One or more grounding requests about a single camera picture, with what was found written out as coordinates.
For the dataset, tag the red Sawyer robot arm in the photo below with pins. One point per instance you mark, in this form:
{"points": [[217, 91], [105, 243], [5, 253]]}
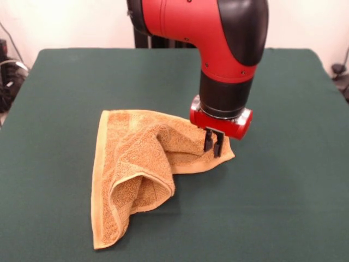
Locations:
{"points": [[196, 24]]}

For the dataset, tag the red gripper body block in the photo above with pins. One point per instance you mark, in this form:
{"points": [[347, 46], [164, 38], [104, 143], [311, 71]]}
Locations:
{"points": [[226, 127]]}

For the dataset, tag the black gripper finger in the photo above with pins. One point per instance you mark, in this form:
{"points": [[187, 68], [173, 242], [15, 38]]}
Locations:
{"points": [[207, 144], [217, 148]]}

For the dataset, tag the tan terry towel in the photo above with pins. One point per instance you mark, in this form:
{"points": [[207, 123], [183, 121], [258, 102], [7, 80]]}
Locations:
{"points": [[136, 152]]}

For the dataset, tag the black stand base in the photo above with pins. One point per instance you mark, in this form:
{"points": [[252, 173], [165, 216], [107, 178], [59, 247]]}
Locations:
{"points": [[340, 79]]}

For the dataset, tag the dark green table cloth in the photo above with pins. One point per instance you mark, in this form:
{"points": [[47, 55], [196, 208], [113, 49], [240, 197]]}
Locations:
{"points": [[41, 191]]}

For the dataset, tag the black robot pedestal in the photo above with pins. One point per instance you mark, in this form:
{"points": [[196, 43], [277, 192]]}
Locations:
{"points": [[140, 41]]}

